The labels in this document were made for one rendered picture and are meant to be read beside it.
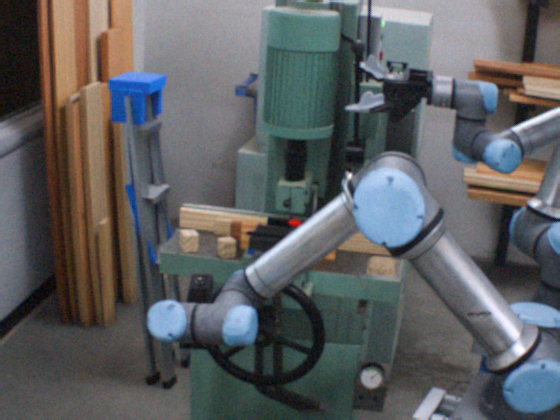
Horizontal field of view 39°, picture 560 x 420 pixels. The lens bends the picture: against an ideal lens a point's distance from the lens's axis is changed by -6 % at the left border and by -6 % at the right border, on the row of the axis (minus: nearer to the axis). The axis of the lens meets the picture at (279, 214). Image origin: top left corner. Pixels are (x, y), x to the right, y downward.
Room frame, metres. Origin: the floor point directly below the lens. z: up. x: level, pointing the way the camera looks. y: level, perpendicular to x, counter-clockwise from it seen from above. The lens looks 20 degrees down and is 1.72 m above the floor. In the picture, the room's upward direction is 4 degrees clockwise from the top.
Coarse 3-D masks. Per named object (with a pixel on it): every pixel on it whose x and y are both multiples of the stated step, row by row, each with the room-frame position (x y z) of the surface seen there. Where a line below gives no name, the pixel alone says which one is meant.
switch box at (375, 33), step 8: (360, 16) 2.26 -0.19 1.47; (376, 16) 2.25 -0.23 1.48; (360, 24) 2.26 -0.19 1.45; (376, 24) 2.25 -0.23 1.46; (360, 32) 2.26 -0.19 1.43; (376, 32) 2.25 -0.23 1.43; (360, 40) 2.26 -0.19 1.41; (376, 40) 2.25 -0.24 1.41; (376, 48) 2.25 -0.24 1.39; (376, 56) 2.25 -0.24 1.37
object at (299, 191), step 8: (304, 176) 2.04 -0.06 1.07; (280, 184) 1.97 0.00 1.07; (288, 184) 1.97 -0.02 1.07; (296, 184) 1.97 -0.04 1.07; (304, 184) 1.98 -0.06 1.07; (280, 192) 1.97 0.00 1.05; (288, 192) 1.96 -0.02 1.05; (296, 192) 1.96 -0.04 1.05; (304, 192) 1.96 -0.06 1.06; (280, 200) 1.97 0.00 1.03; (296, 200) 1.96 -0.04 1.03; (304, 200) 1.97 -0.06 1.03; (280, 208) 1.97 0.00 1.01; (288, 208) 1.96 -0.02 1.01; (296, 208) 1.96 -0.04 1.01; (304, 208) 1.98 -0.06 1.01
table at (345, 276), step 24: (216, 240) 1.99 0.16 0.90; (168, 264) 1.89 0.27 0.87; (192, 264) 1.88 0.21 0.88; (216, 264) 1.87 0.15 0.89; (240, 264) 1.86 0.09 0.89; (336, 264) 1.88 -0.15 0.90; (360, 264) 1.89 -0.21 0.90; (312, 288) 1.82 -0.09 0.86; (336, 288) 1.83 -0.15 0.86; (360, 288) 1.82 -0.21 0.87; (384, 288) 1.81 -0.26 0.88
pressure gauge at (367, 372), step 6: (366, 366) 1.76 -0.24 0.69; (372, 366) 1.75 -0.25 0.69; (378, 366) 1.75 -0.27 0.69; (360, 372) 1.75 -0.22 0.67; (366, 372) 1.75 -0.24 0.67; (372, 372) 1.75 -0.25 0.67; (384, 372) 1.76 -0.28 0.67; (360, 378) 1.75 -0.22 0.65; (366, 378) 1.75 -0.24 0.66; (378, 378) 1.74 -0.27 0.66; (366, 384) 1.75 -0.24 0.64; (372, 384) 1.74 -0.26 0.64; (378, 384) 1.74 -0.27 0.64
